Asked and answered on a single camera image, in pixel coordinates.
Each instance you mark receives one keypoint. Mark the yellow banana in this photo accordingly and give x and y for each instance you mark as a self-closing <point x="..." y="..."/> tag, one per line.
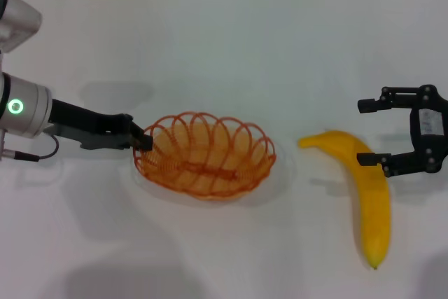
<point x="371" y="187"/>

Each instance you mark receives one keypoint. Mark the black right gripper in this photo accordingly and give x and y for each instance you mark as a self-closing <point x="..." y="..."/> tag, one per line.
<point x="432" y="138"/>

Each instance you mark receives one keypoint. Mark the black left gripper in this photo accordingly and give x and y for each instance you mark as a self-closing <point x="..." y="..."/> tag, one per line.
<point x="87" y="127"/>

